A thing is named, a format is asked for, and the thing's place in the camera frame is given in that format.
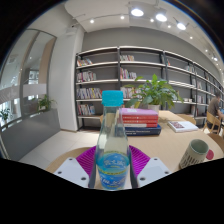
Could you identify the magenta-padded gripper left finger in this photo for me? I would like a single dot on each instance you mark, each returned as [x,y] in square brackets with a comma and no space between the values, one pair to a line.
[71,170]

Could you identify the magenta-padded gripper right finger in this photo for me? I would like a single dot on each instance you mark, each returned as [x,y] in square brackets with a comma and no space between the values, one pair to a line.
[153,170]

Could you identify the clear bottle with teal cap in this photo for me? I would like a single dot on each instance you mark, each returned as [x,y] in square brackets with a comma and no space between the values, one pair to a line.
[112,150]

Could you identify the grey-green patterned mug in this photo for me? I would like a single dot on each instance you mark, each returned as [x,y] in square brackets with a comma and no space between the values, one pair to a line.
[191,156]

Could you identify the red book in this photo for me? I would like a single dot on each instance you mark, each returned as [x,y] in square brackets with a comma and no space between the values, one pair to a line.
[140,121]

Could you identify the white magazine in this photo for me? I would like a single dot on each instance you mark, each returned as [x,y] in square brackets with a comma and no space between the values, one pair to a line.
[183,126]

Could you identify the pink book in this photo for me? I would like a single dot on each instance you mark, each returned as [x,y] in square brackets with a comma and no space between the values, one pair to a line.
[140,112]

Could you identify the small green potted plant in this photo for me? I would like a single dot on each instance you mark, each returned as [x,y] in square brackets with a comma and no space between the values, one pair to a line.
[45,102]

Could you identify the large green potted plant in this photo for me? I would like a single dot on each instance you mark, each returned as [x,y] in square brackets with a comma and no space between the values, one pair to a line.
[155,91]

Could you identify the person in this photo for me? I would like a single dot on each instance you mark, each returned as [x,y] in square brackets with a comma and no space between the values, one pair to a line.
[213,106]

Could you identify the grey bookshelf unit with books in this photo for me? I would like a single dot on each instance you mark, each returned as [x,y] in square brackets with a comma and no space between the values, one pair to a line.
[100,66]

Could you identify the round ceiling lights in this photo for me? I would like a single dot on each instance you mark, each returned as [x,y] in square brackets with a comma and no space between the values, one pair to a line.
[137,12]

